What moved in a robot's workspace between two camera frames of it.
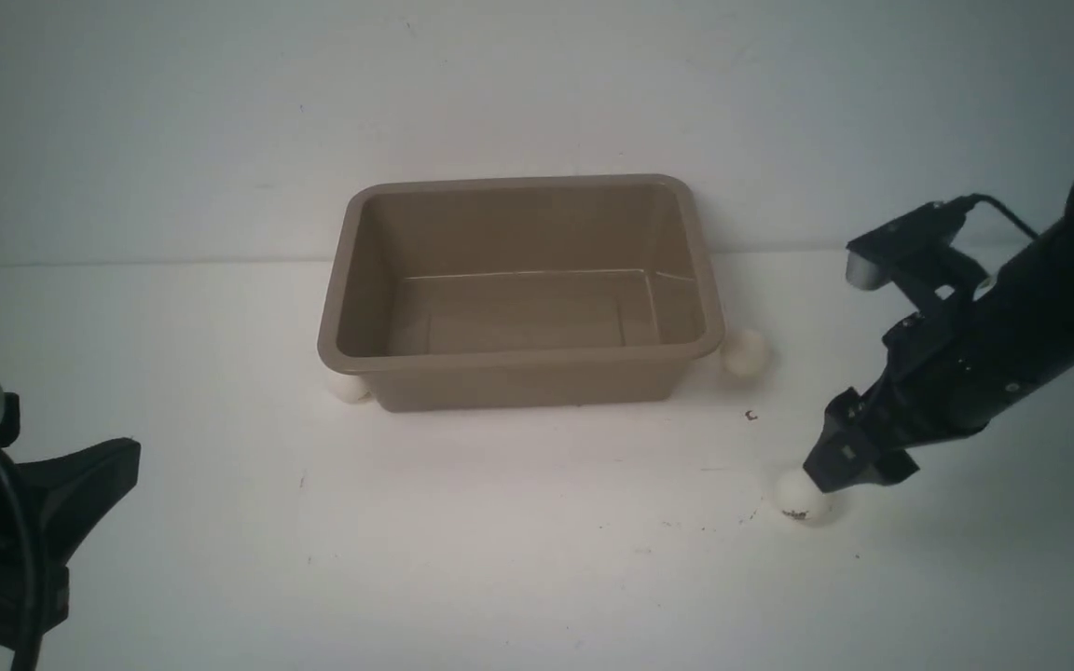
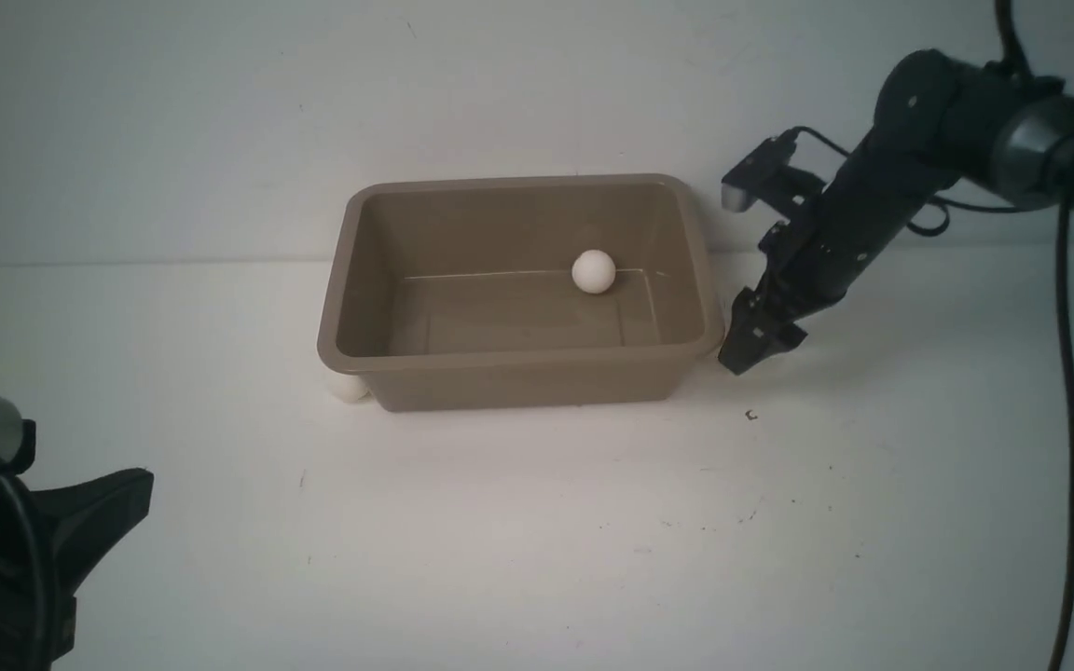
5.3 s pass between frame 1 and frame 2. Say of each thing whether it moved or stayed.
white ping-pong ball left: stayed
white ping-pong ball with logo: moved
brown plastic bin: stayed
